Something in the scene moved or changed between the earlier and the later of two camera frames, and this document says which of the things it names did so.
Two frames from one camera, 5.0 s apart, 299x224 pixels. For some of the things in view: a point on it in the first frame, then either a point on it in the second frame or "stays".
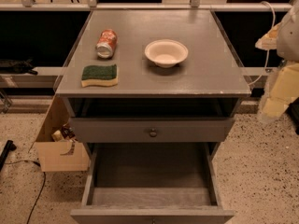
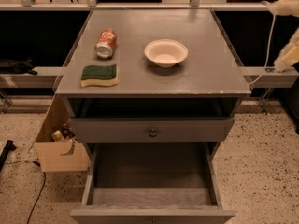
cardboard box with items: [57, 143] stays
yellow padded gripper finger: [269, 41] to [285, 7]
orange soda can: [106, 43] stays
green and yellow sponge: [106, 75] stays
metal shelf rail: [145, 6] stays
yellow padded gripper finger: [285, 89] to [289, 55]
